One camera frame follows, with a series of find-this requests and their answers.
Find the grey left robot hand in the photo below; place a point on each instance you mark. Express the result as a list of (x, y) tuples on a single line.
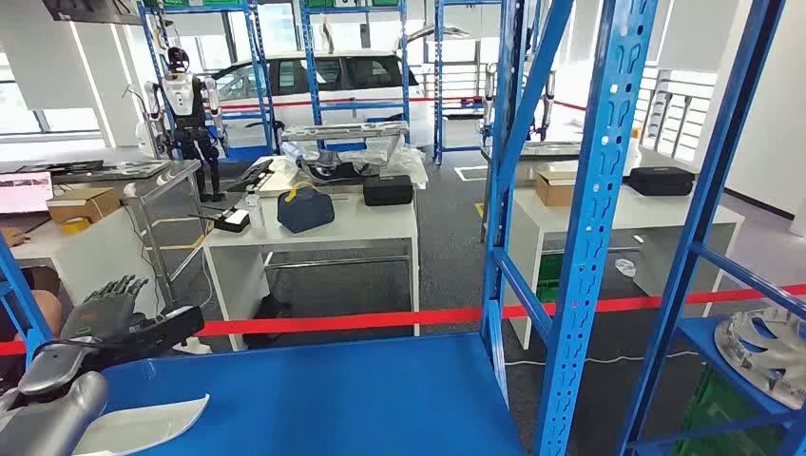
[(101, 318)]

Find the white plastic panel part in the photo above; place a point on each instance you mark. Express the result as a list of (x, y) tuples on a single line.
[(145, 425)]

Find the blue metal shelf rack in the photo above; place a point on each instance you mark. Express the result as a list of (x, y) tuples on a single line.
[(249, 152), (439, 75), (315, 396), (705, 201), (362, 106)]

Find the plastic wrapped car part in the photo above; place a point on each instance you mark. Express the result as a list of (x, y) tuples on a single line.
[(327, 167)]

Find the silver car body part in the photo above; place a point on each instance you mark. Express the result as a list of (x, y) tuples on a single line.
[(551, 149), (343, 131)]

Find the silver wheel cover part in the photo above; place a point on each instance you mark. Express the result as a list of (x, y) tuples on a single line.
[(768, 359)]

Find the white desk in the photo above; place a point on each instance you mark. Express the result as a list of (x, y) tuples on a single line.
[(101, 258)]

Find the yellow tape roll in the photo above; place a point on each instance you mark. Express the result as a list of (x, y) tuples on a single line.
[(75, 226)]

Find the white power strip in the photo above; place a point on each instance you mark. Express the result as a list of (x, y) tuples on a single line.
[(192, 346)]

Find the cardboard box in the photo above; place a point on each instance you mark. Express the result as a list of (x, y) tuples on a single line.
[(554, 189), (82, 203)]

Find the monitor with pale screen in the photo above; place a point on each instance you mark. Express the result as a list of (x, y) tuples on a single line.
[(25, 192)]

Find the dark car trim panel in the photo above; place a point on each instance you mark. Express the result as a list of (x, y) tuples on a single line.
[(119, 170)]

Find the black device with white label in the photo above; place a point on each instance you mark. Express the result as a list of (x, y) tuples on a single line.
[(230, 221)]

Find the clear plastic bottle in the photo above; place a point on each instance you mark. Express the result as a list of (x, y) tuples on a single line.
[(255, 214)]

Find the black slotted tray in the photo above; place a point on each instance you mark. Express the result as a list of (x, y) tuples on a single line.
[(252, 176)]

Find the black and white humanoid robot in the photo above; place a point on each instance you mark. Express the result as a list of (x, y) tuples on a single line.
[(550, 94), (182, 94)]

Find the red barrier tape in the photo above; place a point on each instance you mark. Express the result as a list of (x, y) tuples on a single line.
[(346, 322)]

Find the white table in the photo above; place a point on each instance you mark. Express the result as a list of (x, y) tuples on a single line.
[(352, 223), (661, 214)]

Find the white car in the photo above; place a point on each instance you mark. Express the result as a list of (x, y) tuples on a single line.
[(286, 100)]

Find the black hard case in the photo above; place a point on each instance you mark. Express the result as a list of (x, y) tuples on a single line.
[(661, 181), (387, 191)]

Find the white floor tape square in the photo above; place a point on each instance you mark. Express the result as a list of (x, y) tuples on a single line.
[(471, 179)]

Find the crumpled white wrap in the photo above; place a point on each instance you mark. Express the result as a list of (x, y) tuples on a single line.
[(625, 267)]

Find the white metal railing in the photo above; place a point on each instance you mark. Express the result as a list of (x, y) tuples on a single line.
[(674, 113)]

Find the steel frame table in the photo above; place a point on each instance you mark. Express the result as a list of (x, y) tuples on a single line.
[(504, 167), (151, 173)]

